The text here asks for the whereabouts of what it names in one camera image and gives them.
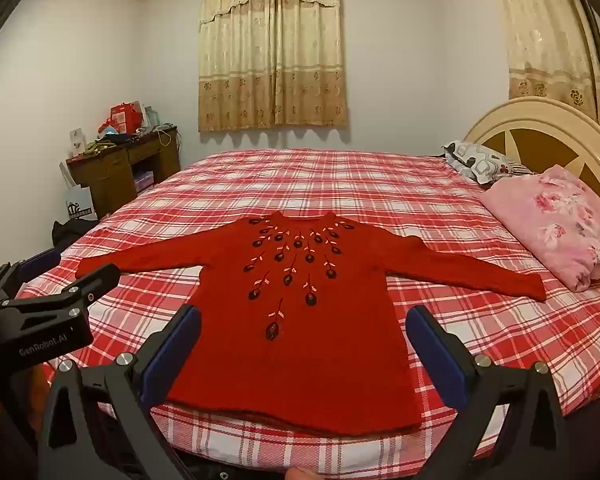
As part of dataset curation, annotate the beige floral curtain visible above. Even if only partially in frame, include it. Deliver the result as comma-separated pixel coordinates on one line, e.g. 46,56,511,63
490,0,600,128

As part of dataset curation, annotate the brown wooden desk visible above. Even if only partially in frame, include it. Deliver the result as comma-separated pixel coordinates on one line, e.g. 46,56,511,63
65,132,182,218

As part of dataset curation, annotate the red gift box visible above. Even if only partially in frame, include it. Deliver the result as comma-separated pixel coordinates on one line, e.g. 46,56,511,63
111,102,146,133

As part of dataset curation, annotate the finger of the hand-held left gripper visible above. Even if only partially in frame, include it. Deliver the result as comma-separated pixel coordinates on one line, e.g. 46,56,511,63
0,264,122,319
0,249,62,304

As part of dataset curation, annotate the black bag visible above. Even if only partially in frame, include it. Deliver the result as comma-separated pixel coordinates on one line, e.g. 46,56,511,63
51,219,98,251

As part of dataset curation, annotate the beige window curtain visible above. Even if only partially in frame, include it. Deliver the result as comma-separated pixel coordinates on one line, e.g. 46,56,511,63
197,0,350,133

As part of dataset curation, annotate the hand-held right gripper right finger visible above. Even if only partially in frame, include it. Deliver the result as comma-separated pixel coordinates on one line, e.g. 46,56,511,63
406,305,571,480

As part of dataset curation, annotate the grey patterned pillow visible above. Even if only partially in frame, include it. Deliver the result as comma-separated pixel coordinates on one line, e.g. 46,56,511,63
442,140,533,185

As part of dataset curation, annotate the pink floral quilt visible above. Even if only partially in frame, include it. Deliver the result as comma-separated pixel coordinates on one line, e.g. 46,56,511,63
480,164,600,292

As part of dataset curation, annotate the cream wooden headboard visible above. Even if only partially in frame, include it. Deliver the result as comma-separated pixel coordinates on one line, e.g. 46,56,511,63
462,96,600,241

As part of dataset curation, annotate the red knitted sweater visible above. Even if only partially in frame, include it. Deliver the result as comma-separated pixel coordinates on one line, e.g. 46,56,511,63
74,211,548,436

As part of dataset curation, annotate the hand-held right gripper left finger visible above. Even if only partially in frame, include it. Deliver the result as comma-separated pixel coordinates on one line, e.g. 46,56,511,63
40,304,203,480

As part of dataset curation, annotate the bed with red plaid sheet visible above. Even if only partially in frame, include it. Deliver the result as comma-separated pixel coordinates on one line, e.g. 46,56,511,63
15,147,600,466

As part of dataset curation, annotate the white paper bag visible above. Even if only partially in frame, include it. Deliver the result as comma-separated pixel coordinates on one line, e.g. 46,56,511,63
65,185,98,222

